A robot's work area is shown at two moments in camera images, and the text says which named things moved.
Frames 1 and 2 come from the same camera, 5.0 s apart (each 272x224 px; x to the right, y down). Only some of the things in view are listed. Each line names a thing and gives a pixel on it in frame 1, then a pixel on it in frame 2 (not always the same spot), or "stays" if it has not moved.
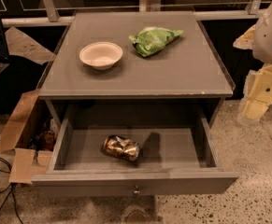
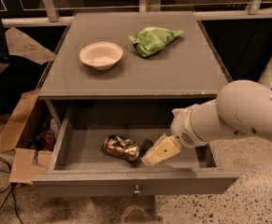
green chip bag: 151,40 stays
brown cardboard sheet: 20,44 stays
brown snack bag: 122,147 stays
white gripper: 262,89 to 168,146
